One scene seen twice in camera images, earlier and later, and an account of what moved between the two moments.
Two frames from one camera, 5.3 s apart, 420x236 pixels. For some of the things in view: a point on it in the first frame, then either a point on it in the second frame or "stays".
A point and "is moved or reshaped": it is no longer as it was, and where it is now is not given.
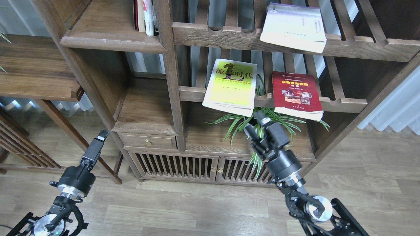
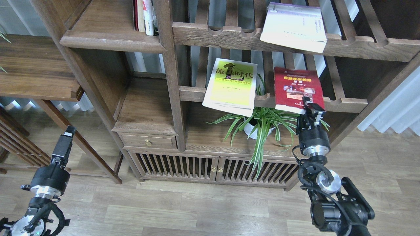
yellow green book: (231, 86) stays
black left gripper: (75, 181) to (50, 181)
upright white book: (149, 17) stays
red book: (297, 95) is moved or reshaped
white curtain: (401, 107) stays
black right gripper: (282, 163) to (313, 140)
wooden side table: (34, 68) stays
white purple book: (299, 27) stays
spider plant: (248, 122) stays
